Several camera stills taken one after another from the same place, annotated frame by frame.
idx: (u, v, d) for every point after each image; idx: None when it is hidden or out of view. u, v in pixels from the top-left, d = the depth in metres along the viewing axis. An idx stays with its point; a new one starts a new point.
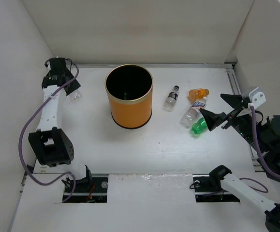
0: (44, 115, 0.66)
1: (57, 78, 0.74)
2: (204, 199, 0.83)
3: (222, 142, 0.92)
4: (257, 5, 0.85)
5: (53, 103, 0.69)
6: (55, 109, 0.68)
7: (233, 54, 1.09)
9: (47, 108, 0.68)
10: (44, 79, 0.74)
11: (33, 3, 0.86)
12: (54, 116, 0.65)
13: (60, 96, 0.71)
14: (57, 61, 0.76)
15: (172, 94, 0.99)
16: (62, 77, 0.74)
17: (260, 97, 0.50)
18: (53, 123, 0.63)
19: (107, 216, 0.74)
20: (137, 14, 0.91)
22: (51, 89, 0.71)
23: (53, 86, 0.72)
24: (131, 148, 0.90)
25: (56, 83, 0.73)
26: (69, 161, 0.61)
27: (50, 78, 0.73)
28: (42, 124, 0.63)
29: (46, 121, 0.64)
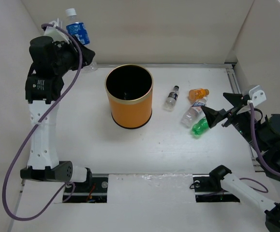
0: (34, 145, 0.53)
1: (44, 89, 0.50)
2: (204, 199, 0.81)
3: (222, 141, 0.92)
4: (257, 4, 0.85)
5: (42, 133, 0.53)
6: (47, 140, 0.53)
7: (233, 54, 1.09)
9: (36, 137, 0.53)
10: (27, 84, 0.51)
11: (32, 3, 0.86)
12: (47, 150, 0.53)
13: (51, 118, 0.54)
14: (39, 52, 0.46)
15: (172, 94, 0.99)
16: (52, 87, 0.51)
17: (259, 94, 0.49)
18: (46, 162, 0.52)
19: (107, 216, 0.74)
20: (137, 14, 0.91)
22: (38, 109, 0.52)
23: (41, 103, 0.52)
24: (131, 148, 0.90)
25: (44, 95, 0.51)
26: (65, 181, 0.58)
27: (34, 84, 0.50)
28: (33, 162, 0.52)
29: (36, 156, 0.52)
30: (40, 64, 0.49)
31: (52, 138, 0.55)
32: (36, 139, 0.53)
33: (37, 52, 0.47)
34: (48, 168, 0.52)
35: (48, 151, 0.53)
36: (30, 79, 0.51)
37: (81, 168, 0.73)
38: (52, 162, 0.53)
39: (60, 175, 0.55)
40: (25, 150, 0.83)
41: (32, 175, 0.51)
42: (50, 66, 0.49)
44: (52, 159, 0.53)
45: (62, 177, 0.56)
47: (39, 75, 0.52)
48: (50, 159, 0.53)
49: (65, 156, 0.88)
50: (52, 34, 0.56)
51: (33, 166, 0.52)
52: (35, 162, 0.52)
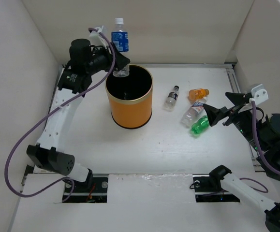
0: (48, 125, 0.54)
1: (74, 82, 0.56)
2: (205, 199, 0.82)
3: (222, 142, 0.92)
4: (257, 5, 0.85)
5: (59, 116, 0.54)
6: (61, 124, 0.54)
7: (233, 54, 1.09)
9: (52, 119, 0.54)
10: (62, 76, 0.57)
11: (33, 3, 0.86)
12: (58, 133, 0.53)
13: (71, 107, 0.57)
14: (77, 52, 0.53)
15: (172, 94, 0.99)
16: (81, 82, 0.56)
17: (262, 93, 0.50)
18: (53, 143, 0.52)
19: (107, 216, 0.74)
20: (137, 14, 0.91)
22: (64, 95, 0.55)
23: (68, 92, 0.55)
24: (131, 148, 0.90)
25: (72, 87, 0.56)
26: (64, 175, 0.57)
27: (67, 77, 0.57)
28: (42, 140, 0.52)
29: (47, 135, 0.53)
30: (76, 62, 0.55)
31: (66, 125, 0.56)
32: (52, 122, 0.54)
33: (75, 52, 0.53)
34: (53, 150, 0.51)
35: (59, 134, 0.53)
36: (66, 72, 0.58)
37: (82, 168, 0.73)
38: (58, 146, 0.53)
39: (62, 163, 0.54)
40: (26, 150, 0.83)
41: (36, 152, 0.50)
42: (83, 65, 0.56)
44: (59, 143, 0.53)
45: (63, 167, 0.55)
47: (74, 70, 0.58)
48: (58, 143, 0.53)
49: None
50: (94, 37, 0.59)
51: (40, 144, 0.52)
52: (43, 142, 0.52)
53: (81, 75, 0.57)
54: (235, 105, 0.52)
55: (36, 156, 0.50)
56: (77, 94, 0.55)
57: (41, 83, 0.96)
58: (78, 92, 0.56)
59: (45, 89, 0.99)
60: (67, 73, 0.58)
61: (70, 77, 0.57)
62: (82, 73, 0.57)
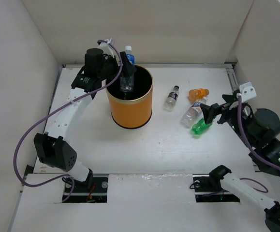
0: (59, 118, 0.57)
1: (87, 83, 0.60)
2: (205, 199, 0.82)
3: (222, 141, 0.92)
4: (257, 5, 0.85)
5: (69, 109, 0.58)
6: (70, 117, 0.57)
7: (233, 54, 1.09)
9: (63, 112, 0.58)
10: (76, 78, 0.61)
11: (32, 3, 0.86)
12: (66, 124, 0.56)
13: (81, 104, 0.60)
14: (91, 57, 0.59)
15: (172, 94, 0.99)
16: (93, 84, 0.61)
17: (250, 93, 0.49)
18: (61, 133, 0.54)
19: (107, 216, 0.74)
20: (137, 14, 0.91)
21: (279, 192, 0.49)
22: (76, 93, 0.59)
23: (81, 91, 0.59)
24: (131, 148, 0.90)
25: (84, 87, 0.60)
26: (66, 169, 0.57)
27: (81, 79, 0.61)
28: (51, 130, 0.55)
29: (56, 126, 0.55)
30: (89, 67, 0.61)
31: (75, 119, 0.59)
32: (63, 115, 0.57)
33: (90, 59, 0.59)
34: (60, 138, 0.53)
35: (67, 125, 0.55)
36: (80, 76, 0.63)
37: (83, 167, 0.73)
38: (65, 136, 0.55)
39: (67, 154, 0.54)
40: (26, 150, 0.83)
41: (43, 140, 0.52)
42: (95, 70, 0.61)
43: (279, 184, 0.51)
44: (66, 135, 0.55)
45: (67, 159, 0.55)
47: (87, 75, 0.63)
48: (66, 133, 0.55)
49: None
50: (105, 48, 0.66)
51: (49, 133, 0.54)
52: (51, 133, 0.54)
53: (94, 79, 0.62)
54: (226, 102, 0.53)
55: (43, 143, 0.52)
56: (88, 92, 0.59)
57: (41, 83, 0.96)
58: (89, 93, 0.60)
59: (45, 89, 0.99)
60: (81, 76, 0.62)
61: (84, 79, 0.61)
62: (94, 77, 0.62)
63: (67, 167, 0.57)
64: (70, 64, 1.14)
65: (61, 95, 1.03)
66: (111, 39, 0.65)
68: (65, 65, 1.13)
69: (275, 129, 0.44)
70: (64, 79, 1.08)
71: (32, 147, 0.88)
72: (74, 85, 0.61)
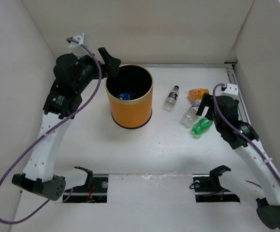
0: (34, 155, 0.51)
1: (61, 105, 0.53)
2: (205, 199, 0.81)
3: (222, 142, 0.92)
4: (257, 4, 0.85)
5: (46, 144, 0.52)
6: (48, 152, 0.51)
7: (233, 54, 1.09)
9: (38, 148, 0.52)
10: (48, 97, 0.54)
11: (32, 3, 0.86)
12: (44, 163, 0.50)
13: (59, 132, 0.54)
14: (63, 72, 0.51)
15: (172, 94, 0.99)
16: (70, 104, 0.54)
17: (234, 90, 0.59)
18: (39, 174, 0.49)
19: (107, 216, 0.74)
20: (137, 14, 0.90)
21: (251, 166, 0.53)
22: (50, 121, 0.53)
23: (55, 117, 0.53)
24: (131, 148, 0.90)
25: (59, 110, 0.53)
26: (54, 200, 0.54)
27: (53, 99, 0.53)
28: (28, 170, 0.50)
29: (33, 166, 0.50)
30: (62, 83, 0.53)
31: (53, 152, 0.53)
32: (39, 151, 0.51)
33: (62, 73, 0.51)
34: (38, 181, 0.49)
35: (45, 164, 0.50)
36: (52, 93, 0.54)
37: (80, 173, 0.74)
38: (45, 176, 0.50)
39: (49, 191, 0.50)
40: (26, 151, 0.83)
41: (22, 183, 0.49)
42: (71, 87, 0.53)
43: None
44: (46, 173, 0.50)
45: (51, 194, 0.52)
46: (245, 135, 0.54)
47: (61, 92, 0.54)
48: (44, 173, 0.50)
49: (65, 157, 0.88)
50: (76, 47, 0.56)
51: (25, 174, 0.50)
52: (30, 173, 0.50)
53: (70, 97, 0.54)
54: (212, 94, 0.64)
55: (22, 185, 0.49)
56: (63, 118, 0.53)
57: (41, 83, 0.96)
58: (66, 116, 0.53)
59: (45, 89, 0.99)
60: (53, 95, 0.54)
61: (57, 99, 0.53)
62: (70, 94, 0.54)
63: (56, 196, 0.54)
64: None
65: None
66: (82, 37, 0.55)
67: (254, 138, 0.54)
68: None
69: (233, 107, 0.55)
70: None
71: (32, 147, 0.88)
72: (47, 109, 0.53)
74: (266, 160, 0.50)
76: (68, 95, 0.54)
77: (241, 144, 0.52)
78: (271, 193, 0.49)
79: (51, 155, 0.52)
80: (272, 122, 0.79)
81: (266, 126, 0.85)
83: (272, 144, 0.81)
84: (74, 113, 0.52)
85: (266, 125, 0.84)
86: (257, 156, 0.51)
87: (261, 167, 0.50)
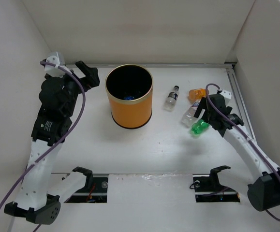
0: (25, 183, 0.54)
1: (50, 131, 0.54)
2: (205, 199, 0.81)
3: (222, 142, 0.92)
4: (257, 4, 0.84)
5: (36, 173, 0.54)
6: (38, 181, 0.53)
7: (233, 54, 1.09)
9: (29, 176, 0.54)
10: (36, 123, 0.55)
11: (32, 3, 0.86)
12: (36, 191, 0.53)
13: (49, 158, 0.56)
14: (49, 99, 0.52)
15: (172, 94, 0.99)
16: (58, 128, 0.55)
17: (228, 95, 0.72)
18: (31, 203, 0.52)
19: (107, 216, 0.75)
20: (137, 15, 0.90)
21: (238, 147, 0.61)
22: (39, 149, 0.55)
23: (44, 144, 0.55)
24: (131, 148, 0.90)
25: (48, 136, 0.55)
26: (50, 222, 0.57)
27: (41, 124, 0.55)
28: (20, 199, 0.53)
29: (25, 194, 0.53)
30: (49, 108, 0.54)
31: (46, 178, 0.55)
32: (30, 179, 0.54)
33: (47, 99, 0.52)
34: (31, 210, 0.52)
35: (36, 192, 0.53)
36: (40, 118, 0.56)
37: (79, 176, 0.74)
38: (37, 203, 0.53)
39: (43, 217, 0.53)
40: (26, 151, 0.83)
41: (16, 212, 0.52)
42: (58, 111, 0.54)
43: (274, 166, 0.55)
44: (38, 201, 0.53)
45: (46, 218, 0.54)
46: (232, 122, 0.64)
47: (49, 116, 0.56)
48: (36, 202, 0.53)
49: (65, 157, 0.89)
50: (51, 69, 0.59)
51: (18, 203, 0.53)
52: (23, 202, 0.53)
53: (58, 121, 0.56)
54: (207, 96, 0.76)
55: (15, 213, 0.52)
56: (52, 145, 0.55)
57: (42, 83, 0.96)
58: (54, 141, 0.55)
59: None
60: (41, 120, 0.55)
61: (45, 124, 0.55)
62: (58, 118, 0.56)
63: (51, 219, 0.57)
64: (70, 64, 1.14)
65: None
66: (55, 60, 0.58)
67: (240, 123, 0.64)
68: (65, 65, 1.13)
69: (221, 100, 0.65)
70: None
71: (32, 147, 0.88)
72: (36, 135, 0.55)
74: (248, 139, 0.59)
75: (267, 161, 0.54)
76: (56, 119, 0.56)
77: (226, 128, 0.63)
78: (254, 167, 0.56)
79: (43, 182, 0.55)
80: (272, 123, 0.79)
81: (266, 127, 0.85)
83: (272, 144, 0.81)
84: (63, 138, 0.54)
85: (266, 125, 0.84)
86: (240, 136, 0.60)
87: (244, 145, 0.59)
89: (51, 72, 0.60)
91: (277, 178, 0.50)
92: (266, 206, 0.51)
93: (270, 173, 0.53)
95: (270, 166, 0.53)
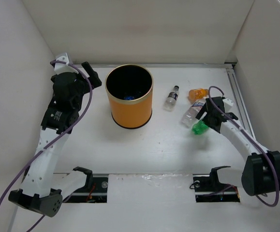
0: (32, 170, 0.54)
1: (59, 121, 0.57)
2: (205, 199, 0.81)
3: (222, 142, 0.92)
4: (257, 4, 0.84)
5: (43, 159, 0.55)
6: (46, 167, 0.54)
7: (233, 54, 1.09)
9: (36, 162, 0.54)
10: (46, 113, 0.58)
11: (32, 3, 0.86)
12: (42, 177, 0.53)
13: (56, 146, 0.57)
14: (61, 88, 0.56)
15: (172, 94, 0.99)
16: (67, 118, 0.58)
17: (230, 103, 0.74)
18: (36, 190, 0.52)
19: (107, 215, 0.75)
20: (137, 15, 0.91)
21: (232, 137, 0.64)
22: (48, 137, 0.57)
23: (52, 132, 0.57)
24: (131, 148, 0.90)
25: (57, 126, 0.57)
26: (52, 215, 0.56)
27: (51, 114, 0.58)
28: (25, 186, 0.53)
29: (30, 181, 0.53)
30: (60, 99, 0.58)
31: (51, 166, 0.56)
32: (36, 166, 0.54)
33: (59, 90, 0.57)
34: (36, 196, 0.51)
35: (42, 179, 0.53)
36: (51, 109, 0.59)
37: (79, 175, 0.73)
38: (42, 190, 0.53)
39: (48, 206, 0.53)
40: (27, 150, 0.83)
41: (19, 199, 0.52)
42: (69, 102, 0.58)
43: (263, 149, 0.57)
44: (43, 188, 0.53)
45: (50, 209, 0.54)
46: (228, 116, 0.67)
47: (59, 108, 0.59)
48: (41, 189, 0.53)
49: (65, 157, 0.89)
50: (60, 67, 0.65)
51: (23, 190, 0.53)
52: (28, 189, 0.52)
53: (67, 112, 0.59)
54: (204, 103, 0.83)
55: (19, 201, 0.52)
56: (61, 133, 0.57)
57: (41, 83, 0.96)
58: (63, 130, 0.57)
59: (45, 88, 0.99)
60: (51, 110, 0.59)
61: (54, 115, 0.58)
62: (68, 109, 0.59)
63: (54, 210, 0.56)
64: None
65: None
66: (66, 59, 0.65)
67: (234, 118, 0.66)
68: None
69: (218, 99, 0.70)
70: None
71: (32, 147, 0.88)
72: (46, 124, 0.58)
74: (240, 128, 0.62)
75: (255, 144, 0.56)
76: (66, 110, 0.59)
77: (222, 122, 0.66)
78: (244, 151, 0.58)
79: (49, 170, 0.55)
80: (272, 123, 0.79)
81: (265, 127, 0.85)
83: (272, 144, 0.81)
84: (71, 127, 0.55)
85: (266, 125, 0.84)
86: (233, 127, 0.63)
87: (237, 133, 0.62)
89: (61, 70, 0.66)
91: (265, 156, 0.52)
92: (258, 190, 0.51)
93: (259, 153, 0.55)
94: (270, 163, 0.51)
95: (258, 148, 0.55)
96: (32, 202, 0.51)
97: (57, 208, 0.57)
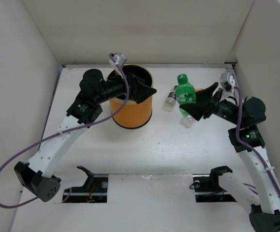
0: (44, 148, 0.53)
1: (83, 112, 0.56)
2: (205, 199, 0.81)
3: (222, 142, 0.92)
4: (257, 5, 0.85)
5: (57, 142, 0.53)
6: (57, 149, 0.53)
7: (233, 54, 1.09)
9: (51, 142, 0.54)
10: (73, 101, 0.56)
11: (32, 3, 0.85)
12: (50, 157, 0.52)
13: (74, 133, 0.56)
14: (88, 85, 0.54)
15: (172, 94, 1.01)
16: (90, 114, 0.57)
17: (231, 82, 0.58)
18: (41, 167, 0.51)
19: (107, 215, 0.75)
20: (137, 14, 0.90)
21: (254, 173, 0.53)
22: (68, 122, 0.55)
23: (74, 120, 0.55)
24: (131, 148, 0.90)
25: (80, 117, 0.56)
26: (44, 200, 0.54)
27: (79, 105, 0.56)
28: (33, 161, 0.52)
29: (39, 157, 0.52)
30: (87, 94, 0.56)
31: (62, 151, 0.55)
32: (51, 146, 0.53)
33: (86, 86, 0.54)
34: (39, 173, 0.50)
35: (51, 159, 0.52)
36: (78, 100, 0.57)
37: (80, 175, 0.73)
38: (46, 170, 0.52)
39: (45, 188, 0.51)
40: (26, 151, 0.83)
41: (22, 172, 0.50)
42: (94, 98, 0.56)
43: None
44: (47, 168, 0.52)
45: (44, 192, 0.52)
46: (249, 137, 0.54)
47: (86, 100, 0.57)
48: (47, 167, 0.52)
49: (65, 157, 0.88)
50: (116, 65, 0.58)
51: (30, 164, 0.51)
52: (34, 165, 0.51)
53: (92, 107, 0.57)
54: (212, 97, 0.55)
55: (22, 174, 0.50)
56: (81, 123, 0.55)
57: (41, 83, 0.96)
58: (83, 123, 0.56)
59: (44, 89, 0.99)
60: (79, 101, 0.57)
61: (81, 106, 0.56)
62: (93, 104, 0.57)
63: (46, 197, 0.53)
64: (70, 64, 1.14)
65: (61, 95, 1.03)
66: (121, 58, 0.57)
67: (259, 145, 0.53)
68: (65, 65, 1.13)
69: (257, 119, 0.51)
70: (64, 79, 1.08)
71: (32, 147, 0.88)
72: (69, 112, 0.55)
74: (267, 168, 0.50)
75: None
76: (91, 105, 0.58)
77: (245, 149, 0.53)
78: (266, 200, 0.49)
79: (58, 155, 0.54)
80: (272, 122, 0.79)
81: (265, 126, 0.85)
83: (271, 144, 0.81)
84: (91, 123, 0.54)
85: (266, 125, 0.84)
86: (259, 162, 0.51)
87: (262, 175, 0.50)
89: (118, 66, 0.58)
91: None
92: None
93: None
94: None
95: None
96: (32, 179, 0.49)
97: (50, 195, 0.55)
